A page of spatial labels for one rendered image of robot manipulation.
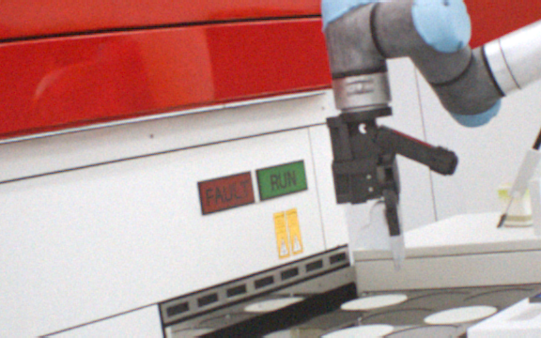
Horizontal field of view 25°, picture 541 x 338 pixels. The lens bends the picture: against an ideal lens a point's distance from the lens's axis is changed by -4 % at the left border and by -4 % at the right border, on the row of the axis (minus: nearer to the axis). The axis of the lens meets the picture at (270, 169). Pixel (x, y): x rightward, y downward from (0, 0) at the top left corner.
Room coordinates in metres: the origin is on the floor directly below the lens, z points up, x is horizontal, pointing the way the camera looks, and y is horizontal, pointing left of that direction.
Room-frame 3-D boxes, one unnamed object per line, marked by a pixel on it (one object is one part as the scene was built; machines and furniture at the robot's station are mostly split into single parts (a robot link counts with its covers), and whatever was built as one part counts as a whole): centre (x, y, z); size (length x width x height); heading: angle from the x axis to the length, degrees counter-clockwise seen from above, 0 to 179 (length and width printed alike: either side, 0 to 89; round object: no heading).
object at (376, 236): (1.61, -0.13, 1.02); 0.06 x 0.03 x 0.09; 81
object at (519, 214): (1.98, -0.41, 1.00); 0.07 x 0.07 x 0.07; 25
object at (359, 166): (1.63, -0.12, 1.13); 0.09 x 0.08 x 0.12; 81
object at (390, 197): (1.60, -0.14, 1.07); 0.05 x 0.02 x 0.09; 171
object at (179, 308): (1.84, 0.04, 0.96); 0.44 x 0.01 x 0.02; 141
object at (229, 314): (1.83, 0.03, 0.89); 0.44 x 0.02 x 0.10; 141
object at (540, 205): (1.83, -0.38, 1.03); 0.06 x 0.04 x 0.13; 51
